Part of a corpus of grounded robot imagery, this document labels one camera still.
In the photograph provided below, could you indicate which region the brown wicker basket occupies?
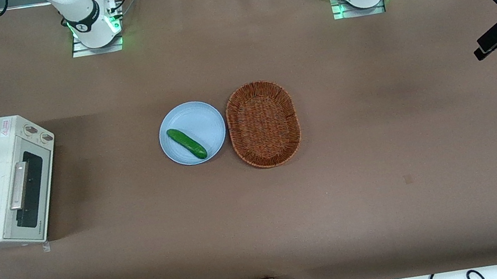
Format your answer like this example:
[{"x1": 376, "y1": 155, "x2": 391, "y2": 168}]
[{"x1": 221, "y1": 75, "x2": 307, "y2": 174}]

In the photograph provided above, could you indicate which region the green cucumber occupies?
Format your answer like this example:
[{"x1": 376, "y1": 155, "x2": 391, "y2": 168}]
[{"x1": 166, "y1": 124, "x2": 209, "y2": 165}]

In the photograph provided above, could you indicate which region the oven door with metal handle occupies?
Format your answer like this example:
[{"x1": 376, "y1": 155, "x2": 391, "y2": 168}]
[{"x1": 0, "y1": 133, "x2": 67, "y2": 247}]

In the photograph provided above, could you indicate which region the light blue plate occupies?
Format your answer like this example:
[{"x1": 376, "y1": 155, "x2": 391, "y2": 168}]
[{"x1": 154, "y1": 97, "x2": 232, "y2": 170}]

